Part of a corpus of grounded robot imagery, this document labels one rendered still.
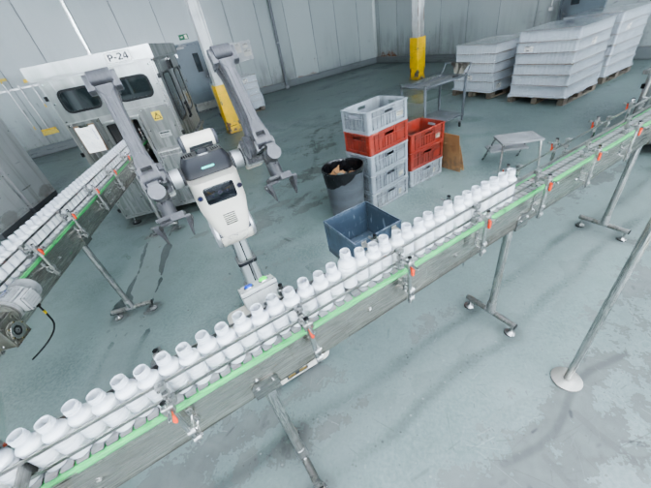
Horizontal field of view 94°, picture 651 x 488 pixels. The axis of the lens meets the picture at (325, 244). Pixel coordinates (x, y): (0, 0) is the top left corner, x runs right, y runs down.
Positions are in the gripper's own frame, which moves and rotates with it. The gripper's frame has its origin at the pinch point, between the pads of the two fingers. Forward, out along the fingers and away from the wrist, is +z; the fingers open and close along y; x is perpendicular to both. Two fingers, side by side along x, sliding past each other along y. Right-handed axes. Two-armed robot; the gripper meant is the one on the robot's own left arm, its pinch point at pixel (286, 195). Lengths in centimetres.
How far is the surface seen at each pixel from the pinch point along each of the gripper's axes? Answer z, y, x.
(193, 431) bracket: 55, -67, -27
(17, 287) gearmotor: -14, -128, 76
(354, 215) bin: 25, 45, 36
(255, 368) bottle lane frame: 50, -43, -24
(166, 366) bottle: 33, -64, -28
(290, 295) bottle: 32.1, -23.0, -30.0
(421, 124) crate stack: -25, 273, 192
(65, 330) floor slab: 24, -178, 220
